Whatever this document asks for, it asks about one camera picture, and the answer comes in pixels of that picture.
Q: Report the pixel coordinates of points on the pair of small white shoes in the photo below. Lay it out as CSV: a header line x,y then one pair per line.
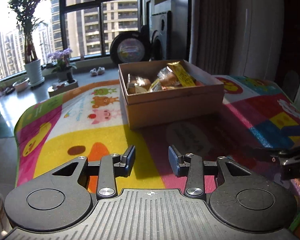
x,y
98,71

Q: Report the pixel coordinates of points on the purple flowers in grey pot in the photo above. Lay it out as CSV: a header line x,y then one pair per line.
x,y
63,66

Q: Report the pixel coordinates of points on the open cardboard box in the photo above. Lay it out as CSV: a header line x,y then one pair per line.
x,y
165,106

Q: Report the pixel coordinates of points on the black washing machine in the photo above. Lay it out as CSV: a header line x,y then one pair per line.
x,y
168,31

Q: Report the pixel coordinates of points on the long bread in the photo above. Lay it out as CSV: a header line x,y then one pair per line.
x,y
168,79

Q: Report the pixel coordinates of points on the colourful cartoon play mat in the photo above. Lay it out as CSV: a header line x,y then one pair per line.
x,y
91,121

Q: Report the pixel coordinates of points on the small crinkled snack packet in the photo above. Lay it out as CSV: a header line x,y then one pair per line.
x,y
155,86

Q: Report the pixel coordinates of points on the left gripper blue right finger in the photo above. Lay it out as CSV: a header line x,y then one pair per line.
x,y
176,161

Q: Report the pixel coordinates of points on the yellow long snack bar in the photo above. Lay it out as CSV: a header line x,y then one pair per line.
x,y
182,75

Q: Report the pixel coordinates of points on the low white planter bowl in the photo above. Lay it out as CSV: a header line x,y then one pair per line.
x,y
21,84

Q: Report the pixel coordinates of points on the white cabinet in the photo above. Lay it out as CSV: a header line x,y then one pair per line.
x,y
265,42

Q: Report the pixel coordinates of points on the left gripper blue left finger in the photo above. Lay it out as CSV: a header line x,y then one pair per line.
x,y
127,161

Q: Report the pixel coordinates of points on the beige pleated curtain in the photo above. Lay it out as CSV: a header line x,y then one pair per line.
x,y
211,35

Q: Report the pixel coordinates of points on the round bread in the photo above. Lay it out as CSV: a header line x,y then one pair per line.
x,y
137,84

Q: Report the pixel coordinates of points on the tall plant in white pot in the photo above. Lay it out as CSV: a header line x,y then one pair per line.
x,y
27,24

